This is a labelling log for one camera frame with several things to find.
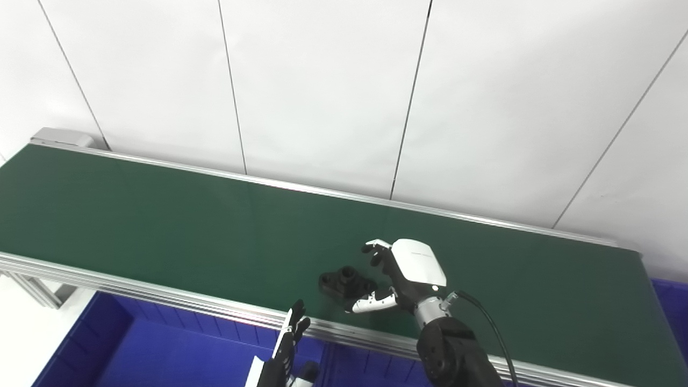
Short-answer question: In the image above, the green conveyor belt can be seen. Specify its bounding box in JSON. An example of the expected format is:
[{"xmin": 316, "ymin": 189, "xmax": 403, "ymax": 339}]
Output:
[
  {"xmin": 0, "ymin": 144, "xmax": 688, "ymax": 387},
  {"xmin": 0, "ymin": 128, "xmax": 688, "ymax": 387}
]

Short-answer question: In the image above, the blue plastic bin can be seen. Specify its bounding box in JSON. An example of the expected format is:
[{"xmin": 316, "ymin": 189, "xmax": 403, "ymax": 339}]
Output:
[
  {"xmin": 32, "ymin": 290, "xmax": 328, "ymax": 387},
  {"xmin": 650, "ymin": 278, "xmax": 688, "ymax": 367},
  {"xmin": 318, "ymin": 344, "xmax": 431, "ymax": 387}
]

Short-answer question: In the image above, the black plastic part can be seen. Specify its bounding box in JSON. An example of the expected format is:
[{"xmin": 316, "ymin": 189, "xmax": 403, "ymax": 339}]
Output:
[{"xmin": 319, "ymin": 266, "xmax": 377, "ymax": 303}]

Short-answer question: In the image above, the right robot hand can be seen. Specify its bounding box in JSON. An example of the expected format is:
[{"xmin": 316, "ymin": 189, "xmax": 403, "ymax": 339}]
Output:
[{"xmin": 352, "ymin": 239, "xmax": 448, "ymax": 316}]

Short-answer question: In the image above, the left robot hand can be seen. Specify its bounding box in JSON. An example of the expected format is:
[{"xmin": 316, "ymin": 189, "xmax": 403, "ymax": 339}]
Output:
[{"xmin": 245, "ymin": 299, "xmax": 318, "ymax": 387}]

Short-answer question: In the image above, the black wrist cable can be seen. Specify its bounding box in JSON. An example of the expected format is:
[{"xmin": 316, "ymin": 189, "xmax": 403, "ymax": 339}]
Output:
[{"xmin": 441, "ymin": 290, "xmax": 520, "ymax": 387}]

